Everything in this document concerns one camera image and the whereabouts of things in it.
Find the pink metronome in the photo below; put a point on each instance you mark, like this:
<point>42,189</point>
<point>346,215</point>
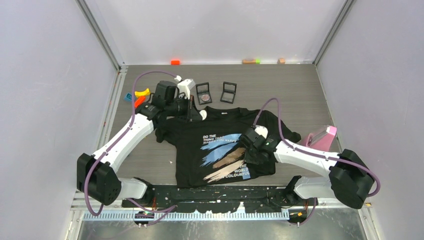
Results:
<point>320,139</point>

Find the yellow curved block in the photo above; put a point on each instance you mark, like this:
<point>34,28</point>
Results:
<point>143,93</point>

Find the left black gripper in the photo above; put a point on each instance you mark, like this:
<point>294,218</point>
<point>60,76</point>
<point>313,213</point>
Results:
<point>192,113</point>

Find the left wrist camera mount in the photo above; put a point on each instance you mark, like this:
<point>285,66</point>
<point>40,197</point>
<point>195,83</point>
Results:
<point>184,86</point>

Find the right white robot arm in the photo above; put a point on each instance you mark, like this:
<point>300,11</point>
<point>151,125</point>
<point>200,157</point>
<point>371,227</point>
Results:
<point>341,176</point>

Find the black printed t-shirt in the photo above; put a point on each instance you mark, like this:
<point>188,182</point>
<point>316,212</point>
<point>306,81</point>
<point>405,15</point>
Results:
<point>209,152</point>

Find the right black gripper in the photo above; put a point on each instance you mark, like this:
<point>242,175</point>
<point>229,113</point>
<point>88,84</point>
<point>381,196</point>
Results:
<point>249,158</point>

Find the red block at wall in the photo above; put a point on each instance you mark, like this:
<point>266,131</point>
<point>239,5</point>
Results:
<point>175,62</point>

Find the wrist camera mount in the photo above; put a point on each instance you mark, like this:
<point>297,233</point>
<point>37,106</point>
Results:
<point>184,86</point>
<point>262,131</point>

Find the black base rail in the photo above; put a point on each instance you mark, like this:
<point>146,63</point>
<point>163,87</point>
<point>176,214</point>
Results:
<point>220,199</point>

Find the tan block at wall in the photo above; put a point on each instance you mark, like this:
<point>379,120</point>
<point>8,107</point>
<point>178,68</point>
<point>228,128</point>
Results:
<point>249,61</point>

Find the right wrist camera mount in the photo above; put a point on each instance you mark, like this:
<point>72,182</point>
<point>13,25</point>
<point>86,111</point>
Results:
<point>262,131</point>

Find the black brooch box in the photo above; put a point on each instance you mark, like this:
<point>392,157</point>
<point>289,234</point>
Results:
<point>203,93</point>
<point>229,90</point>

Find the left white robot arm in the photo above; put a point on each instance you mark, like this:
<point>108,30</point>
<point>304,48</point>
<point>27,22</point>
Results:
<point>96,173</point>

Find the orange red block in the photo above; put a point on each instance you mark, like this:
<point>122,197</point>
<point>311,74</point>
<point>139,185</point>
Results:
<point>139,101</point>

